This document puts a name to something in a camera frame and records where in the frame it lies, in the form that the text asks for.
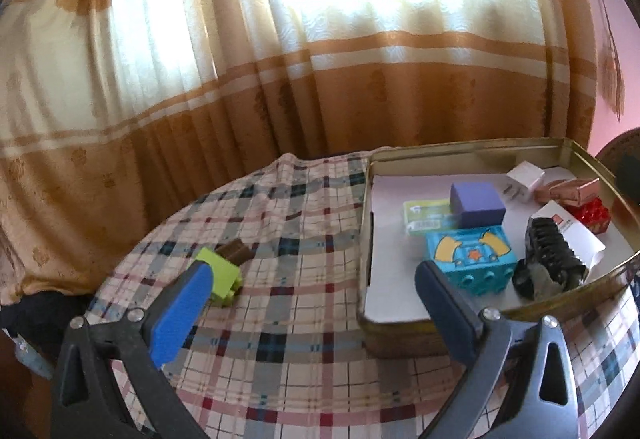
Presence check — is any white power adapter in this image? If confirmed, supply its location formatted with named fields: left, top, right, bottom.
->
left=505, top=160, right=546, bottom=205

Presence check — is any cream and orange curtain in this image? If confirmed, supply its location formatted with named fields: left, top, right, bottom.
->
left=0, top=0, right=598, bottom=310

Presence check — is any dark cloth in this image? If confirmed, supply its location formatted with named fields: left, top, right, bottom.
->
left=0, top=289, right=103, bottom=370

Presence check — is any small brown block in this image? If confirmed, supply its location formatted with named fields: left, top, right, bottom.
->
left=215, top=240, right=253, bottom=266

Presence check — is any wooden chair back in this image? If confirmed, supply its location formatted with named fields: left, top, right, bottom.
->
left=595, top=129, right=640, bottom=200

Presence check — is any green and white packet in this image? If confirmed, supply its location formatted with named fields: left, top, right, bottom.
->
left=402, top=198, right=458, bottom=237

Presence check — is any plaid tablecloth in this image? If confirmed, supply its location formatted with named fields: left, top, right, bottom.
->
left=82, top=153, right=640, bottom=439

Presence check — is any purple block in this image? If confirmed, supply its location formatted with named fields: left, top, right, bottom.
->
left=449, top=182, right=508, bottom=230

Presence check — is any black ribbed object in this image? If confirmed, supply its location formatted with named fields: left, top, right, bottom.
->
left=512, top=215, right=590, bottom=300

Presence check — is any white paper liner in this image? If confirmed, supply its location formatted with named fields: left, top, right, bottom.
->
left=365, top=164, right=608, bottom=325

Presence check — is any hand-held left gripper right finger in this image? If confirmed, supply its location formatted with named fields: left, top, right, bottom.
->
left=415, top=260, right=578, bottom=439

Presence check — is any lime green building block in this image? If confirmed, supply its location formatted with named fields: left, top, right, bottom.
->
left=194, top=246, right=244, bottom=307

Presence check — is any hanging wall tassel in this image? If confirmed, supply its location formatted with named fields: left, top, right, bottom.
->
left=575, top=0, right=626, bottom=120

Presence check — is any teal printed building block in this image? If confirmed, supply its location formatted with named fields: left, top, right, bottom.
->
left=425, top=225, right=518, bottom=297

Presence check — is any red building block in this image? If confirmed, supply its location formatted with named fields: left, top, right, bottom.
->
left=565, top=196, right=612, bottom=236

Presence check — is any gold metal tin box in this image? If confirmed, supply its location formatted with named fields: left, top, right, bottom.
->
left=356, top=136, right=640, bottom=360

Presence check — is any copper coloured box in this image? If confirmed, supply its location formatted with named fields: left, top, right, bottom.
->
left=534, top=178, right=601, bottom=207

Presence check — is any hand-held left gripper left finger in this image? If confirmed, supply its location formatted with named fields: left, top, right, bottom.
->
left=50, top=260, right=213, bottom=439

